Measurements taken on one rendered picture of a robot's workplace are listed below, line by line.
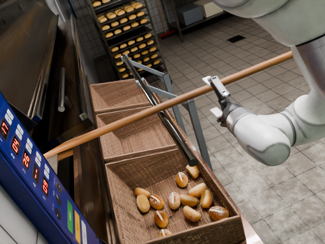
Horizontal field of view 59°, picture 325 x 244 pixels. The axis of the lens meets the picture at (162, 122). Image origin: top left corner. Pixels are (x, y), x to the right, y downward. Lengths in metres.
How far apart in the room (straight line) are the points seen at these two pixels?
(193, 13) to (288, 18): 5.42
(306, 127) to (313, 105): 0.06
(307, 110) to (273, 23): 0.53
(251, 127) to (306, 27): 0.52
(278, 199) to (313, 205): 0.22
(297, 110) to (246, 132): 0.15
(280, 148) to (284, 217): 1.41
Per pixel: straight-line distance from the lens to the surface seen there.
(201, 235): 1.24
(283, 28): 0.33
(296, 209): 2.20
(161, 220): 1.45
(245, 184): 2.36
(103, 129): 1.11
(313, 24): 0.32
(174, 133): 0.98
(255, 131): 0.80
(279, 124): 0.82
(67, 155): 1.12
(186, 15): 5.68
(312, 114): 0.84
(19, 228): 0.56
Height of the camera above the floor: 1.73
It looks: 31 degrees down
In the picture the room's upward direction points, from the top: 19 degrees counter-clockwise
